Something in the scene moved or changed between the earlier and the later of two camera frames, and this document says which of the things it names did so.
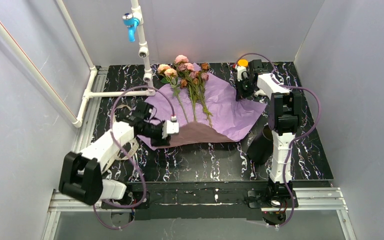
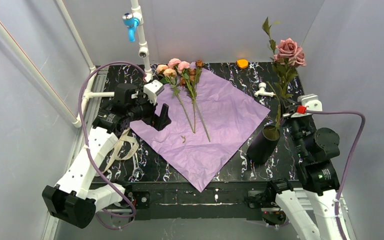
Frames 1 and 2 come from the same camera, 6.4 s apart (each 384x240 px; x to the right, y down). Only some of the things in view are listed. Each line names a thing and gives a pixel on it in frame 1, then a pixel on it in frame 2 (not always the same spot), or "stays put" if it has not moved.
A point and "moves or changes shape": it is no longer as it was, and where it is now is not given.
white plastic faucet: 259,92 stays put
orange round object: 243,62 stays put
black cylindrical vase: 261,150 stays put
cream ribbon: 135,141 stays put
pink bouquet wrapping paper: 205,107 moves or changes shape
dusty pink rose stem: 205,77 -> 287,56
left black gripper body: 160,133 -> 154,117
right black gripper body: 243,88 -> 295,122
